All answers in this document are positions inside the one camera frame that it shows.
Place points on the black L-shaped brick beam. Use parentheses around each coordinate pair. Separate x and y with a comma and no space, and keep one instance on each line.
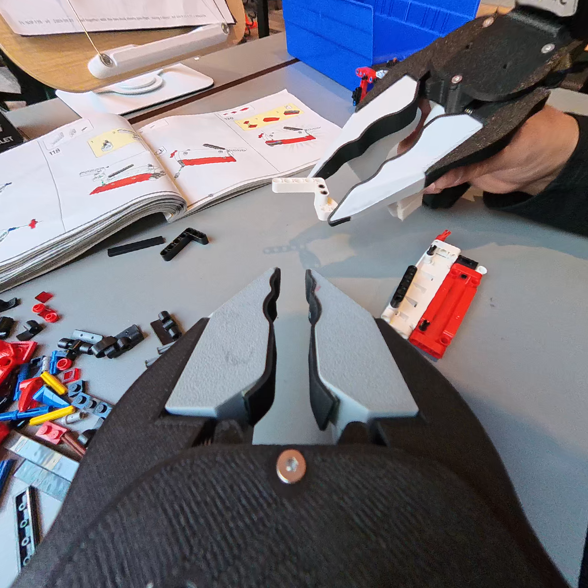
(183,241)

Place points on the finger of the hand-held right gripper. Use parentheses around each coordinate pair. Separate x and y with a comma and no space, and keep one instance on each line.
(372,115)
(413,170)

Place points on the small white curved brick piece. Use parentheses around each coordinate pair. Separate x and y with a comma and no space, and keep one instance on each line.
(326,209)

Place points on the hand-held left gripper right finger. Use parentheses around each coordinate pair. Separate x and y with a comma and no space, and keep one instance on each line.
(363,363)

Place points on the small red connector pin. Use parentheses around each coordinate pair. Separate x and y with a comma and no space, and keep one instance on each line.
(443,235)

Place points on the wooden document stand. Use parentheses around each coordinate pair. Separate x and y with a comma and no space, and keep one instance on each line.
(46,64)

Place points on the white rounded object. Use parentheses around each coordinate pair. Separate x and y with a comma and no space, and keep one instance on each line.
(160,85)

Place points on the grey flat brick tile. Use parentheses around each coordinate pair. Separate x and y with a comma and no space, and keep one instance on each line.
(46,454)
(41,482)

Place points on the grey brick axle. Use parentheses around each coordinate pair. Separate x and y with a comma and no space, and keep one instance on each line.
(166,349)
(152,362)

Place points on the black straight brick beam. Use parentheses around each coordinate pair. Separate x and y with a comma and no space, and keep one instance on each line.
(404,287)

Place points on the black flat brick bar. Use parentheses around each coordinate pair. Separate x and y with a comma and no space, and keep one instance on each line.
(135,246)

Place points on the red brick piece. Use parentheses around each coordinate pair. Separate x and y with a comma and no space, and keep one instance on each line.
(16,353)

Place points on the open instruction booklet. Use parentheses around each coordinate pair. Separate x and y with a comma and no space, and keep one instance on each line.
(138,174)

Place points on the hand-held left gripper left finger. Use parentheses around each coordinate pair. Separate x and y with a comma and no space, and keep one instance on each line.
(220,358)

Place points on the black double brick connector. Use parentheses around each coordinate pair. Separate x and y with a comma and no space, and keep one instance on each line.
(119,342)

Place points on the white L-shaped brick beam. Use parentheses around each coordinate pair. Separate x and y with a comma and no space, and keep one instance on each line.
(289,185)

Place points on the multicoloured toy brick car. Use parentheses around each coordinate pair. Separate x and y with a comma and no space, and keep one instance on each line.
(367,82)

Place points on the red and white brick panel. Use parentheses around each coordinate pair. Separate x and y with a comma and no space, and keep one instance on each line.
(445,312)

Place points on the shiny black brick connector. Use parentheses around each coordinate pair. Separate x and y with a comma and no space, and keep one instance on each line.
(166,328)

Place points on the blue plastic bin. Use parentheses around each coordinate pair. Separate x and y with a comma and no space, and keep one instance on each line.
(367,32)

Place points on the white paper stack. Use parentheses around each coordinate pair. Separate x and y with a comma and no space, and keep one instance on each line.
(115,13)

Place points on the pile of coloured brick pieces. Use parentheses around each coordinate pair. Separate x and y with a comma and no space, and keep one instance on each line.
(50,390)

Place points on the person's right hand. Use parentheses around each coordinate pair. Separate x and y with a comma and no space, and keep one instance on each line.
(537,147)

